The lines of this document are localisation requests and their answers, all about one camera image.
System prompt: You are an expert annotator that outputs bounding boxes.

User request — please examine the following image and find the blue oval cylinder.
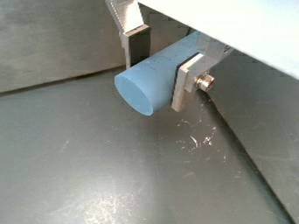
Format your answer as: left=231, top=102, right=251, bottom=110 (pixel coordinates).
left=115, top=32, right=199, bottom=116

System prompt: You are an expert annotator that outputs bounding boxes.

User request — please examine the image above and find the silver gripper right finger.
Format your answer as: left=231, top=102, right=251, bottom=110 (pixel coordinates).
left=172, top=33, right=233, bottom=112

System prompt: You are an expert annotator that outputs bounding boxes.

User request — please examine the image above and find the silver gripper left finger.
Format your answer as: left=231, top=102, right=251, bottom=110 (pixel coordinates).
left=105, top=0, right=151, bottom=68

